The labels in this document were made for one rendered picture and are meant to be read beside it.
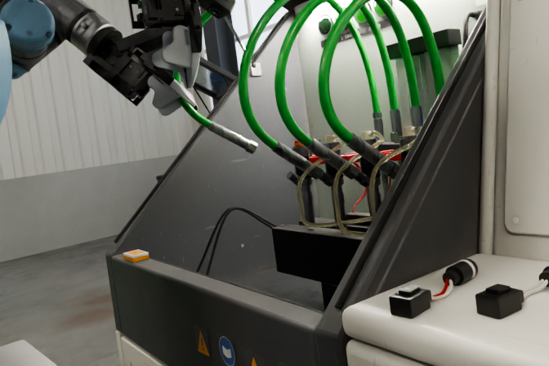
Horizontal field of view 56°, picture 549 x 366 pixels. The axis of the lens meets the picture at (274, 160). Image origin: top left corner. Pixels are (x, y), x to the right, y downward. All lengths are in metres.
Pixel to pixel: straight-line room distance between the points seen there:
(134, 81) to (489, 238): 0.62
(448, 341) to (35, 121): 7.22
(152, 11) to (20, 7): 0.20
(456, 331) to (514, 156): 0.26
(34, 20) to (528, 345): 0.76
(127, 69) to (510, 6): 0.62
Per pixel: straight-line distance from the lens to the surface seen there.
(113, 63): 1.00
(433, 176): 0.60
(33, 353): 0.50
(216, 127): 0.95
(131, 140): 7.93
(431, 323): 0.45
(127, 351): 1.11
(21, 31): 0.88
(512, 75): 0.66
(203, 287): 0.74
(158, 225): 1.12
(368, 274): 0.53
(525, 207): 0.63
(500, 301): 0.45
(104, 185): 7.70
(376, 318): 0.47
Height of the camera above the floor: 1.15
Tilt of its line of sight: 3 degrees down
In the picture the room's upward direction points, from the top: 7 degrees counter-clockwise
